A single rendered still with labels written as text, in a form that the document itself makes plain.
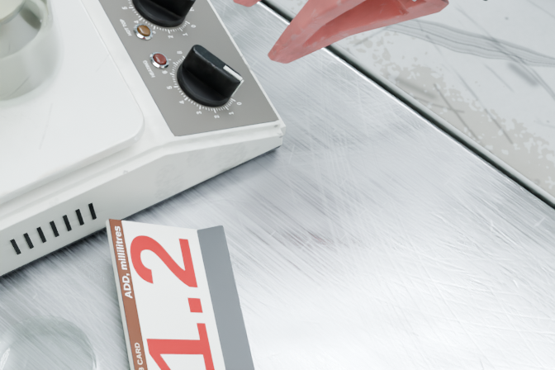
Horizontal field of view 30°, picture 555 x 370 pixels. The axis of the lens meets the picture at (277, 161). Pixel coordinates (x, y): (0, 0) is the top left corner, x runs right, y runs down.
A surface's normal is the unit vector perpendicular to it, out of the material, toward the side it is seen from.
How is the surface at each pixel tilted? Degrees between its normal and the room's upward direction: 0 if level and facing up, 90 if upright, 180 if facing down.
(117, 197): 90
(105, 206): 90
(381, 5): 19
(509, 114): 0
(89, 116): 0
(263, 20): 0
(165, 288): 40
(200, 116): 30
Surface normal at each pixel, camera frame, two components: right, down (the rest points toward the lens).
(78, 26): 0.04, -0.43
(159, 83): 0.48, -0.58
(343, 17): -0.24, -0.27
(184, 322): 0.66, -0.44
